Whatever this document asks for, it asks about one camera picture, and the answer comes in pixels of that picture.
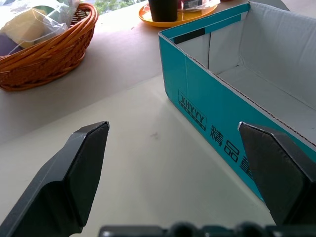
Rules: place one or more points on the purple soft item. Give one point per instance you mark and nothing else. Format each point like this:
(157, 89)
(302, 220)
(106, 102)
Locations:
(7, 47)

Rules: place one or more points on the orange round tray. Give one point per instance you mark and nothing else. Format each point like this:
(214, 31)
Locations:
(182, 17)

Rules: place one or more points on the yellow sponge block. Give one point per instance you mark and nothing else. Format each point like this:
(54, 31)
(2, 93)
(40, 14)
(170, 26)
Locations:
(22, 27)

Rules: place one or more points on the black cylindrical cup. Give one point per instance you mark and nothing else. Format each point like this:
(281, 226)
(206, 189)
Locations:
(163, 10)

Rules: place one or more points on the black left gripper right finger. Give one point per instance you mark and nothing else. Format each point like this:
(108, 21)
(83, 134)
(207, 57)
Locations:
(279, 177)

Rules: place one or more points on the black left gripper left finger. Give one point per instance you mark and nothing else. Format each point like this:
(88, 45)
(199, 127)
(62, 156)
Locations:
(74, 177)

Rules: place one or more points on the clear plastic bag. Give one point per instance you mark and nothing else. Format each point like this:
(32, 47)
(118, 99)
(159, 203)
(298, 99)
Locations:
(42, 19)

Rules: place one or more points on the small dark packaged item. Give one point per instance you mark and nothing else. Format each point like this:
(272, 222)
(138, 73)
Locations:
(195, 4)

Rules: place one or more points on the orange wicker basket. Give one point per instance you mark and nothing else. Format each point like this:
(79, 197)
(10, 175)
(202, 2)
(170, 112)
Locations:
(47, 61)

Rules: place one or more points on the teal cardboard box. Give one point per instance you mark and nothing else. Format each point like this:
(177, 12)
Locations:
(212, 103)

